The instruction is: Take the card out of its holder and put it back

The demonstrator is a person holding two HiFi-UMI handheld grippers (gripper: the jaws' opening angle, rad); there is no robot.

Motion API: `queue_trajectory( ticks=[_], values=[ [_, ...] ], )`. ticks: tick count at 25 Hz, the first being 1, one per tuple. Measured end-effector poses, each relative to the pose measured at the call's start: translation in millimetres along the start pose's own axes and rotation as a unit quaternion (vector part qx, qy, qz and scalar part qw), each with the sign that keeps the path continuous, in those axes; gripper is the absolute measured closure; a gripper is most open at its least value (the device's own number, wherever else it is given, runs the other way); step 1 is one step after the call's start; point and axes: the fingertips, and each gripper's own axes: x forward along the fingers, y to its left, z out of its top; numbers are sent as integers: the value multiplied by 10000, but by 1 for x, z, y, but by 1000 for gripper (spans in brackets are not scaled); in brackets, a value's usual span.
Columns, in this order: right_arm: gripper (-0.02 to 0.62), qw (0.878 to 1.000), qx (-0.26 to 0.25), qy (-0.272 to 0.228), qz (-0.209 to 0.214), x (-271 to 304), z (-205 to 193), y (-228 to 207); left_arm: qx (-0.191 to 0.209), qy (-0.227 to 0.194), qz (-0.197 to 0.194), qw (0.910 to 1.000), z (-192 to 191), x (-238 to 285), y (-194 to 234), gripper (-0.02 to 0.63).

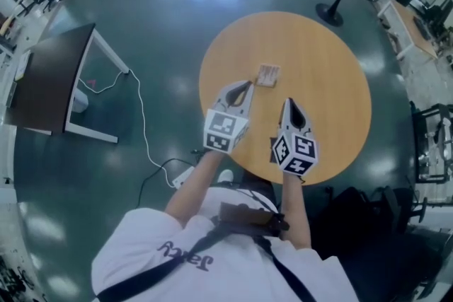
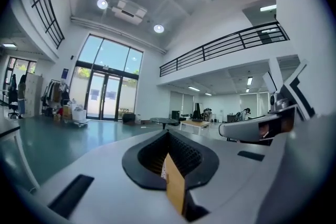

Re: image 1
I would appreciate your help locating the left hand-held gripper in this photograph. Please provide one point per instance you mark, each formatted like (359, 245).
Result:
(221, 127)

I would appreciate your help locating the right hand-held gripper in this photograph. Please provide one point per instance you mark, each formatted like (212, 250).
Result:
(301, 152)

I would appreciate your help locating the white panel board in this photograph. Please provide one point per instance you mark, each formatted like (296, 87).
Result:
(269, 74)

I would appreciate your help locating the person's left forearm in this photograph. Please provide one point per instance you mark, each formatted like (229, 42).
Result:
(194, 187)

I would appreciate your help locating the person's right forearm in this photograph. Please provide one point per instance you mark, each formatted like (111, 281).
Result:
(295, 212)

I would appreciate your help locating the small tan object on table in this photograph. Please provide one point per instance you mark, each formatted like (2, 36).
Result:
(263, 85)

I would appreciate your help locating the round wooden table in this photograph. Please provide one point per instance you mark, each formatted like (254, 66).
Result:
(318, 81)

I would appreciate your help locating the person's white shoe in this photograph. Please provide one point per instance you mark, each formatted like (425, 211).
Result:
(226, 175)

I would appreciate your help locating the person's dark trousers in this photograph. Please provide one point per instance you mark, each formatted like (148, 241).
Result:
(255, 191)

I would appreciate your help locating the white power strip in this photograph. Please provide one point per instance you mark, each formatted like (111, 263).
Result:
(183, 177)

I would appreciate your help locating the black chest harness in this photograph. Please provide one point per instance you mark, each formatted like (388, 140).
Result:
(247, 219)

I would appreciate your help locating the black metal rack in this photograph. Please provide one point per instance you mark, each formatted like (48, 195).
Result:
(415, 138)

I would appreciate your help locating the black mesh office chair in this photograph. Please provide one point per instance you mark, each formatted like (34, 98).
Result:
(396, 208)

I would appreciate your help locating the rectangular wooden table white legs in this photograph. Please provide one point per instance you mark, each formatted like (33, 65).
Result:
(410, 24)

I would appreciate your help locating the white waste bin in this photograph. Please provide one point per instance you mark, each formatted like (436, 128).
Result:
(79, 102)

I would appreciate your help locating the person's white shirt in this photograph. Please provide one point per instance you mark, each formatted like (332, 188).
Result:
(219, 276)

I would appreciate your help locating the dark desk with white legs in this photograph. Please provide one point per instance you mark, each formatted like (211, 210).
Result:
(46, 81)

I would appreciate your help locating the white papers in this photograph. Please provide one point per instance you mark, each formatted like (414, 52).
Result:
(23, 65)

